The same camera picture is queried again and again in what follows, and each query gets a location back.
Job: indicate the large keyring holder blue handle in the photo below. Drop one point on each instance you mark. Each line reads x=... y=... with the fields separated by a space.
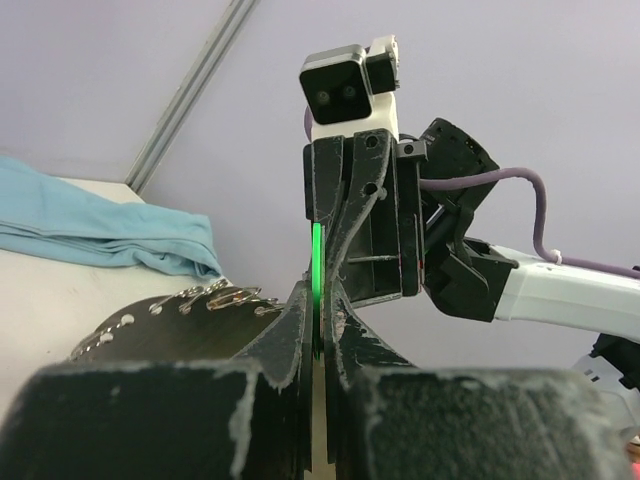
x=203 y=322

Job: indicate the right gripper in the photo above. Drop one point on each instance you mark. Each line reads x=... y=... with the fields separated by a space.
x=364 y=191

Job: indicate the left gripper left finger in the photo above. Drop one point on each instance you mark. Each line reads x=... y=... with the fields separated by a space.
x=283 y=350

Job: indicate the green tag key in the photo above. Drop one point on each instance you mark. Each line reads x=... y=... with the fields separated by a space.
x=317 y=278

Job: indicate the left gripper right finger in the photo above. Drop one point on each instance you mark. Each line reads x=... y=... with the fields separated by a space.
x=351 y=345

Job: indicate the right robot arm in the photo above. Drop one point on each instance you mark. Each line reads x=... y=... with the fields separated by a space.
x=472 y=279

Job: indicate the light blue cloth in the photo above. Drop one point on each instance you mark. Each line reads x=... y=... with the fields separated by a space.
x=47 y=217

